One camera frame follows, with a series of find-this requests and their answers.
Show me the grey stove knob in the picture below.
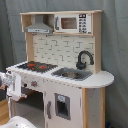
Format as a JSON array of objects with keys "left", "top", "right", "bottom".
[{"left": 31, "top": 81, "right": 37, "bottom": 87}]

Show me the wooden toy kitchen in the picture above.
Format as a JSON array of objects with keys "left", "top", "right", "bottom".
[{"left": 10, "top": 10, "right": 114, "bottom": 128}]

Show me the black toy stovetop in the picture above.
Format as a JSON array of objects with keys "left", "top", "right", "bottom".
[{"left": 19, "top": 61, "right": 56, "bottom": 73}]

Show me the white toy oven door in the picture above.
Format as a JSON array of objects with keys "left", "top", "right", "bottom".
[{"left": 10, "top": 73, "right": 21, "bottom": 101}]

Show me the white fridge door with dispenser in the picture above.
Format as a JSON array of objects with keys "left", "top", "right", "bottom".
[{"left": 44, "top": 81, "right": 83, "bottom": 128}]

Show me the black toy faucet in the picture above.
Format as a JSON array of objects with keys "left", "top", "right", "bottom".
[{"left": 75, "top": 50, "right": 95, "bottom": 71}]

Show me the grey toy sink basin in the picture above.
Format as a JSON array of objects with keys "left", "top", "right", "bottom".
[{"left": 52, "top": 67, "right": 92, "bottom": 81}]

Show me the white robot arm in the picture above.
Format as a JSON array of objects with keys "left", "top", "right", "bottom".
[{"left": 0, "top": 72, "right": 36, "bottom": 128}]

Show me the toy microwave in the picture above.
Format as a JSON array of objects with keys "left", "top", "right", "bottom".
[{"left": 55, "top": 14, "right": 92, "bottom": 34}]

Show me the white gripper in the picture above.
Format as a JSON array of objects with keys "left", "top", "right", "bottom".
[{"left": 0, "top": 72, "right": 13, "bottom": 90}]

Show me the grey toy range hood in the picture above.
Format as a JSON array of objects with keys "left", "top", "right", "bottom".
[{"left": 25, "top": 14, "right": 54, "bottom": 34}]

